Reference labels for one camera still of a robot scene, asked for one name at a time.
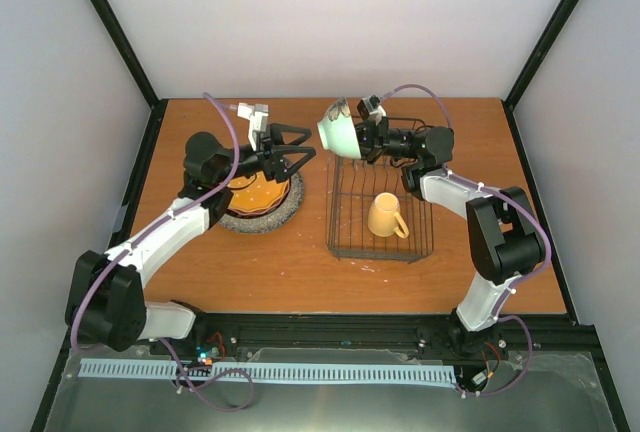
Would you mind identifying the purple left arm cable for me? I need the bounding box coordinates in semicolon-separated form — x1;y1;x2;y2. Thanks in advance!
69;91;256;411

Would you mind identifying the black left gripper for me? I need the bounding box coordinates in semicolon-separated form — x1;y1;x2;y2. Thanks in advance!
216;123;317;183

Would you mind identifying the yellow ceramic mug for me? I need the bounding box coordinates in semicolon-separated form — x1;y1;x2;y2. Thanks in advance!
367;192;410;239

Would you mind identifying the black frame post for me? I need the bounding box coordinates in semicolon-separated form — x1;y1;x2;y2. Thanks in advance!
89;0;163;108
503;0;580;114

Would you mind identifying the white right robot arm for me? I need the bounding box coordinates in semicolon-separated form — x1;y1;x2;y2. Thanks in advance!
355;117;552;354

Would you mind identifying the green wire dish rack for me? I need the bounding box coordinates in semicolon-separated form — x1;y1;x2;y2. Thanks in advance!
324;115;435;263

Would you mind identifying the black right frame post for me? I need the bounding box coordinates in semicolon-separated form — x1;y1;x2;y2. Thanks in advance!
503;0;580;114

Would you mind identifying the yellow polka dot plate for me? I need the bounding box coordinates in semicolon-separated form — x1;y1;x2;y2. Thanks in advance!
228;172;290;216

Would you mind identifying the dark speckled stone plate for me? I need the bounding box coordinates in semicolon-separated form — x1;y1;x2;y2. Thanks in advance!
218;172;305;235

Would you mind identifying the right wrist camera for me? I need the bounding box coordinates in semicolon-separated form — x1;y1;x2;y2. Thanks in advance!
357;95;387;124

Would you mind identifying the pink scalloped plate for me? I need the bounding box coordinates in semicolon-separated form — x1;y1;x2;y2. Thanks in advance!
227;193;288;219

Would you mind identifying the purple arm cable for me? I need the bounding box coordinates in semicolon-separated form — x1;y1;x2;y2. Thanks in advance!
69;91;256;411
379;83;554;398

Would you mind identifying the pale green ceramic bowl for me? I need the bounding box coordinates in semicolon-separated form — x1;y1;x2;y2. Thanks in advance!
317;97;361;160

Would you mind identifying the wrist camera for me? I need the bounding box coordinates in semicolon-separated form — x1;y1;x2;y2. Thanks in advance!
357;95;387;124
236;102;269;151

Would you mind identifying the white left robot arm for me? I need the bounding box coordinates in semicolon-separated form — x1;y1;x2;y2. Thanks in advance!
65;124;316;355

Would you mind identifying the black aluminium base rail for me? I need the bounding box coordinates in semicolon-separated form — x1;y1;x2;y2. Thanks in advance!
64;311;601;358

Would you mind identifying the black left frame post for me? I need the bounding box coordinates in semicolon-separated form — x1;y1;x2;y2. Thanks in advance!
89;0;163;108

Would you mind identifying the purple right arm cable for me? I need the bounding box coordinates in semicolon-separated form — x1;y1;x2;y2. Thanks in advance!
379;83;554;398

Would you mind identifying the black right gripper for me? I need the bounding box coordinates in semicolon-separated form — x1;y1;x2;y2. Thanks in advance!
330;116;417;165

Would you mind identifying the light blue slotted cable duct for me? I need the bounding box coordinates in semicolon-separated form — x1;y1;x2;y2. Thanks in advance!
77;358;456;388

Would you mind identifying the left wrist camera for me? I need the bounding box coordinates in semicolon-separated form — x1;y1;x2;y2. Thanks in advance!
236;102;269;151

